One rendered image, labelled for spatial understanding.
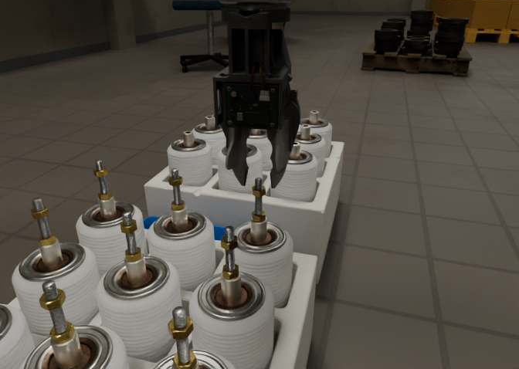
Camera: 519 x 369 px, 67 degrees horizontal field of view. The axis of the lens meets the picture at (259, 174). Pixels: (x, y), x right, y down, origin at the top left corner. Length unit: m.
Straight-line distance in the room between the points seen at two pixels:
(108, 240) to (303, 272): 0.29
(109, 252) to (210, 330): 0.24
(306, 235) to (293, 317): 0.29
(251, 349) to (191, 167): 0.48
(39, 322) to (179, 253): 0.18
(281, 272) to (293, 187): 0.28
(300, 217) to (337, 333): 0.22
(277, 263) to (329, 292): 0.34
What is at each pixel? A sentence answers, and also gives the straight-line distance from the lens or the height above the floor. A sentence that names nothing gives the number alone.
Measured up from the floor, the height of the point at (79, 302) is 0.21.
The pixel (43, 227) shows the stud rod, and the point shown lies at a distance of 0.54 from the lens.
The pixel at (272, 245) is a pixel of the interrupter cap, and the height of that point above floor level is 0.25.
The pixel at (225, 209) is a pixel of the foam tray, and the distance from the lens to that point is 0.82.
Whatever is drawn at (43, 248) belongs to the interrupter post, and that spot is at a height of 0.28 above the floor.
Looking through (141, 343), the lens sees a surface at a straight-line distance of 0.51.
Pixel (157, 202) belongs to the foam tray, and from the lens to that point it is 0.89.
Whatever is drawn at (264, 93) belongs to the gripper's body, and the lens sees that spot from 0.40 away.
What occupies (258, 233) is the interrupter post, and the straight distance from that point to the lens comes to 0.53.
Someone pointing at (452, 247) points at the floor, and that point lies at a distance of 1.07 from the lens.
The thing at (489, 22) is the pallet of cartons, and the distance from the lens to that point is 5.50.
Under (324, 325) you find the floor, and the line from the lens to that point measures 0.79.
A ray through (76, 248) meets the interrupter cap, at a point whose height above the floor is 0.25.
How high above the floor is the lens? 0.56
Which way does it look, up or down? 25 degrees down
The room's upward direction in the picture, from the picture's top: straight up
